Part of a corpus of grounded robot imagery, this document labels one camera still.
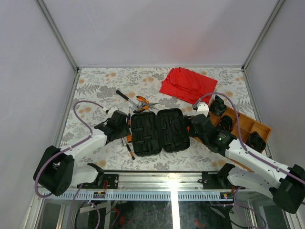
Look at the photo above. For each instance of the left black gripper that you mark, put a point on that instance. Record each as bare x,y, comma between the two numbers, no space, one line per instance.
125,132

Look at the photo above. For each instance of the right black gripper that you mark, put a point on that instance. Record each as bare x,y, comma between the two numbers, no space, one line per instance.
192,133

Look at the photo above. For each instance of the large orange handled screwdriver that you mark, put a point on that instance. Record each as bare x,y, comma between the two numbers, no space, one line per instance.
129,136

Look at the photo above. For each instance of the small orange black screwdriver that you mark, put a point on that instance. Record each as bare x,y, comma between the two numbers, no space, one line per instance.
130,151

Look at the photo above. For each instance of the black plastic tool case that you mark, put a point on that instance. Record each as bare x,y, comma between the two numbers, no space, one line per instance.
165,130

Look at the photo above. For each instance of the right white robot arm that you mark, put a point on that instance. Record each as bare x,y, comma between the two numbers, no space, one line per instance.
283,184

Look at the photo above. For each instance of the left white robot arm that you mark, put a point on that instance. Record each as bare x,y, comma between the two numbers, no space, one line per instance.
57,170

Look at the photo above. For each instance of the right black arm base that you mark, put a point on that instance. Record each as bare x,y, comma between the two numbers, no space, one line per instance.
217,180

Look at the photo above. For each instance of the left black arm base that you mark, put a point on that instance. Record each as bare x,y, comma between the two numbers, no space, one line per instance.
104,181

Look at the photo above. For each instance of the orange black pliers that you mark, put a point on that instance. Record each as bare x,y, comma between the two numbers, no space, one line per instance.
144,105

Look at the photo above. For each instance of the wooden compartment tray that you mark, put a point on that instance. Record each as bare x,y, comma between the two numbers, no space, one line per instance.
201,158

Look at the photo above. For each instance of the red folded cloth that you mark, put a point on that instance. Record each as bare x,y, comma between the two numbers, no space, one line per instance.
187,85

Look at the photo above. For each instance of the black tape roll right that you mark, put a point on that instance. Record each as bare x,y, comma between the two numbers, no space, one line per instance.
256,142

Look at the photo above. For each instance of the black handled hammer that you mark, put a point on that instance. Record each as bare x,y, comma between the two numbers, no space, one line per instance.
135,106

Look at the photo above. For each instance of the aluminium front rail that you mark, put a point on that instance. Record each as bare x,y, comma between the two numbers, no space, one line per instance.
149,186

